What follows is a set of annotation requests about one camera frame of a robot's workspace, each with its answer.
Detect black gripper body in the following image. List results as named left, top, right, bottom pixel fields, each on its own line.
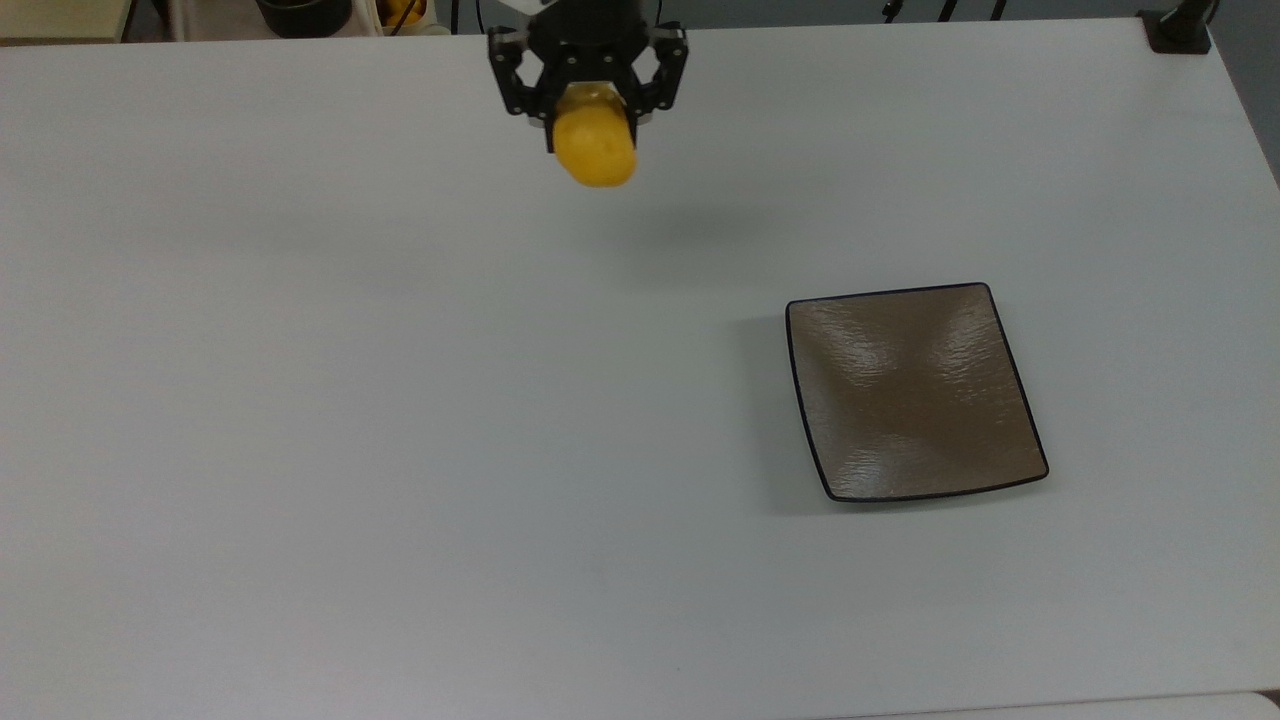
left=526, top=0, right=654, bottom=91

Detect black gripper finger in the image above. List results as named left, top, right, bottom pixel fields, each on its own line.
left=627, top=22, right=690, bottom=127
left=487, top=27, right=558, bottom=154

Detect yellow lemon-like fruit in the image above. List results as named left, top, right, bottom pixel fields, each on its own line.
left=552, top=84, right=638, bottom=189

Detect square brown ceramic plate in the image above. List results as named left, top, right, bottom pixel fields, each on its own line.
left=785, top=282, right=1050, bottom=503

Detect black round bucket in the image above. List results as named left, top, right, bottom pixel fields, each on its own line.
left=255, top=0, right=354, bottom=39

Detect black tripod legs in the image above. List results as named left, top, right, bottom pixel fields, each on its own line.
left=880, top=0, right=1011, bottom=23

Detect light wooden board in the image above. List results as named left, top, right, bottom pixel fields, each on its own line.
left=0, top=0, right=136, bottom=45

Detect black stand base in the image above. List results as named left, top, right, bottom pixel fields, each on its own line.
left=1138, top=0, right=1221, bottom=55

